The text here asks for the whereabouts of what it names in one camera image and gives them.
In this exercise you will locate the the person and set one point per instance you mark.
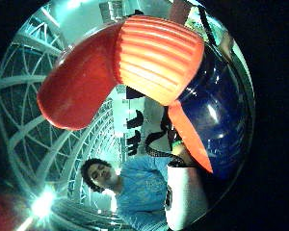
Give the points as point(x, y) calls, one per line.
point(141, 189)

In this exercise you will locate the bright ceiling lamp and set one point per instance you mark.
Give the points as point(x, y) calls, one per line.
point(42, 204)

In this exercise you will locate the white steel roof truss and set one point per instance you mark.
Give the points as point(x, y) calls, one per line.
point(32, 128)

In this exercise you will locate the red and orange ribbed toy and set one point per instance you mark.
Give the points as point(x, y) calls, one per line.
point(86, 80)

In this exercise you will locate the shiny blue bowl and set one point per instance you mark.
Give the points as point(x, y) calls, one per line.
point(221, 106)

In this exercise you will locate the white marker cube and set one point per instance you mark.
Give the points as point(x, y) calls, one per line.
point(186, 199)

